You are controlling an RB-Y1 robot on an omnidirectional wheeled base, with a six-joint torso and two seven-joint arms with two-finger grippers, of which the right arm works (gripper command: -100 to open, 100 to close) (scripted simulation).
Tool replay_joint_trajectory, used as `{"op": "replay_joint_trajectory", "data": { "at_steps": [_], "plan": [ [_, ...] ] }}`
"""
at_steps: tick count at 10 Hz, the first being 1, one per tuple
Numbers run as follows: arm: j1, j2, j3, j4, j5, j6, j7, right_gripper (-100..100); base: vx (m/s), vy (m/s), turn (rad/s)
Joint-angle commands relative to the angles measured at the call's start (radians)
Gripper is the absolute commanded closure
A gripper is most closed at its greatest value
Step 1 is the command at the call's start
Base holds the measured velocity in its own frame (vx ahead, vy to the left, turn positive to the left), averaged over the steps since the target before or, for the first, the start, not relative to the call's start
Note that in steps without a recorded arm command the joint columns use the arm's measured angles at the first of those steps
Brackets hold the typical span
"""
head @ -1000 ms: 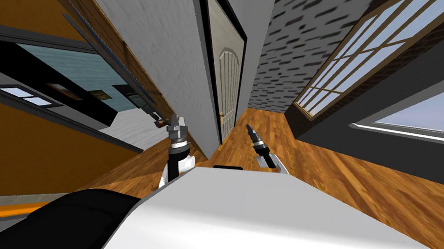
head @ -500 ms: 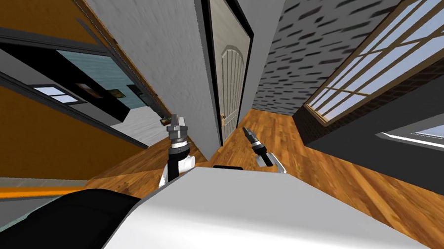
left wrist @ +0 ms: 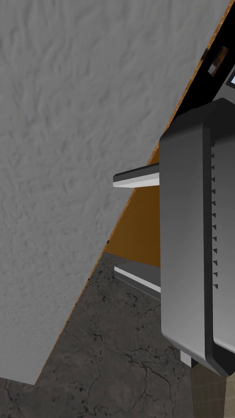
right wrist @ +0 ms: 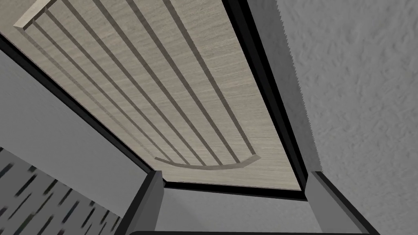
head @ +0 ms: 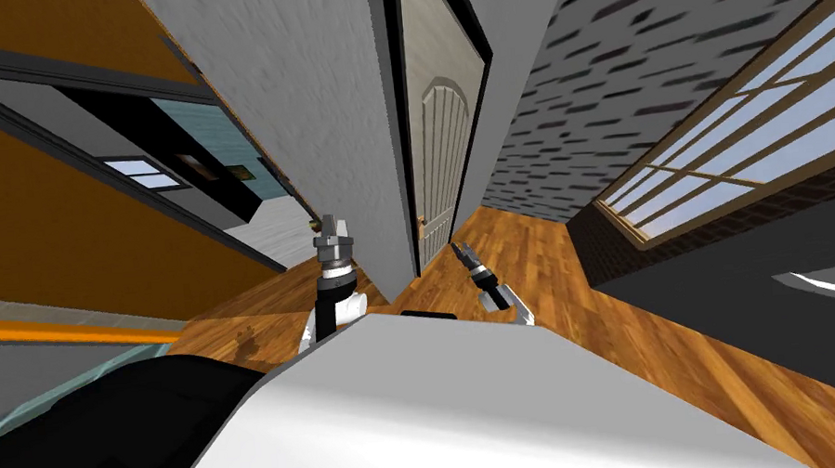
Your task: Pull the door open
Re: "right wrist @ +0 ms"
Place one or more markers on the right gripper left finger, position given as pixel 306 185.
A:
pixel 143 209

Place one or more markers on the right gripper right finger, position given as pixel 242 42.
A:
pixel 333 209

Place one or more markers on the pale wooden door leaf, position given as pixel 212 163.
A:
pixel 183 91

